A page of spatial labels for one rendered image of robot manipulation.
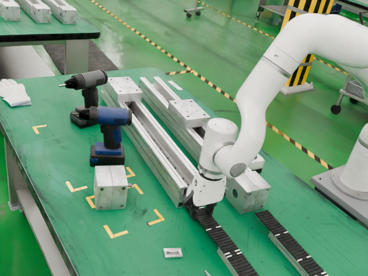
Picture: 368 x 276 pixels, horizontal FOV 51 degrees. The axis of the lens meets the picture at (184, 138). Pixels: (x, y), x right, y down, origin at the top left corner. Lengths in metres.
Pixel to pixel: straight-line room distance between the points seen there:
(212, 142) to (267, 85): 0.21
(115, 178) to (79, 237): 0.20
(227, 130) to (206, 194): 0.22
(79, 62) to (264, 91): 2.01
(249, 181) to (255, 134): 0.34
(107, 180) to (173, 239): 0.26
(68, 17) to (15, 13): 0.33
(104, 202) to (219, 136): 0.41
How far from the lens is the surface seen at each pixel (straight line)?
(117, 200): 1.21
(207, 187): 1.13
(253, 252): 1.21
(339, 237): 1.39
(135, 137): 1.50
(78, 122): 1.59
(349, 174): 1.57
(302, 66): 4.58
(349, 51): 1.08
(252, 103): 1.02
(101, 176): 1.21
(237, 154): 0.99
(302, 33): 1.02
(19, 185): 2.18
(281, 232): 1.26
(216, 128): 1.03
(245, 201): 1.28
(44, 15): 2.82
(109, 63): 4.29
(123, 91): 1.65
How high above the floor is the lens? 1.62
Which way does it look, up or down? 31 degrees down
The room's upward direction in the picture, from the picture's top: 11 degrees clockwise
